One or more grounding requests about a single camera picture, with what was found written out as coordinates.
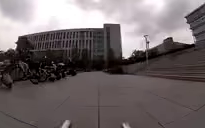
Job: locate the dark bush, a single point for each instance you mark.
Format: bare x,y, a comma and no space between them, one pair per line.
115,69

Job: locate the large wide building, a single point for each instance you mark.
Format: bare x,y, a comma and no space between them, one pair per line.
80,41

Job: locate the grey paved path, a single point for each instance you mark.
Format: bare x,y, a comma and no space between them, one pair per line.
100,100

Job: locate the lamp pole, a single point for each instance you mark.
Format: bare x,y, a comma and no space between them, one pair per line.
146,49

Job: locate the robot's own part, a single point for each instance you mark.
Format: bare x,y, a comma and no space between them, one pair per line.
66,124
126,125

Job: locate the row of parked bikes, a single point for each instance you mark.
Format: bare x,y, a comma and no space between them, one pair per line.
33,72

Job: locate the low building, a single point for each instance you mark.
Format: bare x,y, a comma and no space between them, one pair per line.
171,46

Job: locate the wide concrete stairs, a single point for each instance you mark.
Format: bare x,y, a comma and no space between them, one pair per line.
180,65

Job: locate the dark tree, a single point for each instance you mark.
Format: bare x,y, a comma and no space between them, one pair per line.
23,46

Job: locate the tall pale building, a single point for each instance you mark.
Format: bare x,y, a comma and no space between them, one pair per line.
203,23

